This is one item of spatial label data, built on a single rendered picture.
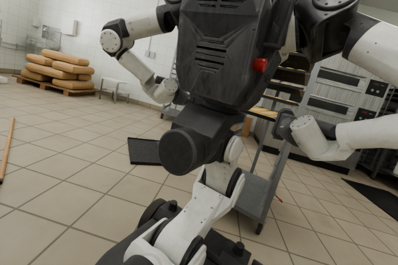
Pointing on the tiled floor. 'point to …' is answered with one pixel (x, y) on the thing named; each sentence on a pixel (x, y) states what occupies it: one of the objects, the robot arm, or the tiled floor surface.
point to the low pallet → (55, 87)
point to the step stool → (114, 89)
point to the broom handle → (6, 151)
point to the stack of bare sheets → (143, 151)
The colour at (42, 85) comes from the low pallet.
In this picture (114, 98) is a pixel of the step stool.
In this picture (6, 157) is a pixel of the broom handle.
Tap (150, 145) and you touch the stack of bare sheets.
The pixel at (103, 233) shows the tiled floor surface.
